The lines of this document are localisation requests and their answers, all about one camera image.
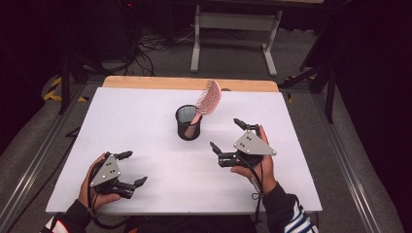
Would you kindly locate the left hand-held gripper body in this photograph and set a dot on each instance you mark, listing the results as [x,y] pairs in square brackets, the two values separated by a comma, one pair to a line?
[108,171]

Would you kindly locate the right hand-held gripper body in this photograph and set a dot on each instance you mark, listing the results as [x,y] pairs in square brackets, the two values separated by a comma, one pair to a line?
[252,145]

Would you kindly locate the black mesh pen holder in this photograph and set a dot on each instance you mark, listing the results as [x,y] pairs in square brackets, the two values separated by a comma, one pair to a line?
[184,131]

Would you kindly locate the pink hairbrush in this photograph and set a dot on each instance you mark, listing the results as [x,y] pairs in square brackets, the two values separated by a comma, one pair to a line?
[209,98]

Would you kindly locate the person's left hand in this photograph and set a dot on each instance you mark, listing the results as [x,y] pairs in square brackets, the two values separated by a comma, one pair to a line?
[87,194]

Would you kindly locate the person's right hand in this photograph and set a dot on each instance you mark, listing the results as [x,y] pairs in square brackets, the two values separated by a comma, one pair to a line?
[264,174]

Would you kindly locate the white board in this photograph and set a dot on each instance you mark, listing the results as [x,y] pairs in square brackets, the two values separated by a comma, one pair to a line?
[145,119]

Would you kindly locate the person's dark clothed torso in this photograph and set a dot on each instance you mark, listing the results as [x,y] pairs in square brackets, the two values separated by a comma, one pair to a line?
[194,225]

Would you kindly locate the wooden table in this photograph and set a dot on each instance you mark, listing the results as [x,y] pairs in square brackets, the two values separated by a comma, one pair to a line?
[162,83]

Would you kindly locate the black metal stand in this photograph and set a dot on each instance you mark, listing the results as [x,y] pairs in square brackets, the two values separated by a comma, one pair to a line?
[329,93]
[65,84]

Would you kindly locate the yellow black hazard tape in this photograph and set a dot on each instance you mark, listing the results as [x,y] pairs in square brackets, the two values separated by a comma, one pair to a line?
[51,93]

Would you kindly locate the aluminium rail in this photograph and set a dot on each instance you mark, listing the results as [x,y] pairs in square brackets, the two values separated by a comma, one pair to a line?
[35,161]
[343,155]

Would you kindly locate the grey metal desk frame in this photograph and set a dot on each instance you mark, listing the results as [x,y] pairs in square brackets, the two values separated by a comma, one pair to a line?
[236,22]

